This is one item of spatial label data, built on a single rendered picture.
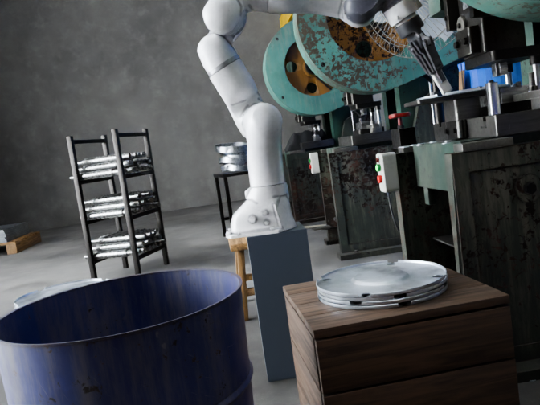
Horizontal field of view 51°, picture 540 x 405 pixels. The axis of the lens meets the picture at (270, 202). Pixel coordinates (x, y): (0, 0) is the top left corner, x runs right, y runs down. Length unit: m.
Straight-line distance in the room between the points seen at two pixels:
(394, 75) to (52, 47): 6.32
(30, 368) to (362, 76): 2.54
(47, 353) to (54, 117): 7.85
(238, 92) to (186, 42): 6.78
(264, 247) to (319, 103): 3.25
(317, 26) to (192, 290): 2.18
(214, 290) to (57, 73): 7.67
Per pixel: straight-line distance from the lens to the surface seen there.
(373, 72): 3.15
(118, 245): 3.74
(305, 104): 4.81
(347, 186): 3.31
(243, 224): 1.70
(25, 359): 0.90
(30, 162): 8.73
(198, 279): 1.17
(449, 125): 1.85
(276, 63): 4.81
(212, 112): 8.32
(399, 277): 1.27
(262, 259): 1.69
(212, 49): 1.71
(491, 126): 1.67
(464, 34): 1.87
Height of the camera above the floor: 0.70
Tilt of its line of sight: 6 degrees down
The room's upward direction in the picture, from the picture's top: 8 degrees counter-clockwise
